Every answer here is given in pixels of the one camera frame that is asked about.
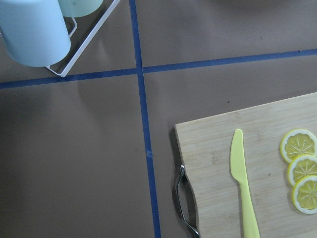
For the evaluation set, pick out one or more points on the bamboo cutting board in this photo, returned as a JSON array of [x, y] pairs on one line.
[[205, 152]]

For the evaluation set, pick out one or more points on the mint green cup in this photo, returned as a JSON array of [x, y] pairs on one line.
[[78, 8]]

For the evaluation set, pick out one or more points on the lemon slice far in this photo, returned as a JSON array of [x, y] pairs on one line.
[[296, 143]]

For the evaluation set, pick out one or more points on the lemon slice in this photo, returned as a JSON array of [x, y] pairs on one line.
[[301, 167], [304, 195], [296, 143]]

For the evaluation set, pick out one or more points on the yellow plastic knife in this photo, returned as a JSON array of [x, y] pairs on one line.
[[239, 173]]

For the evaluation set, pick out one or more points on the light blue cup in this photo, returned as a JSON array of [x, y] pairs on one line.
[[34, 31]]

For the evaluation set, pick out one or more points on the lemon slice middle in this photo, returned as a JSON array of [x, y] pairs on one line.
[[301, 167]]

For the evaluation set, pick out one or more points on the lemon slice near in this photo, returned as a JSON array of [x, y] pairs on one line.
[[304, 195]]

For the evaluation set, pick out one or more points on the white wire cup rack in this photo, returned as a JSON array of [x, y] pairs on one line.
[[81, 31]]

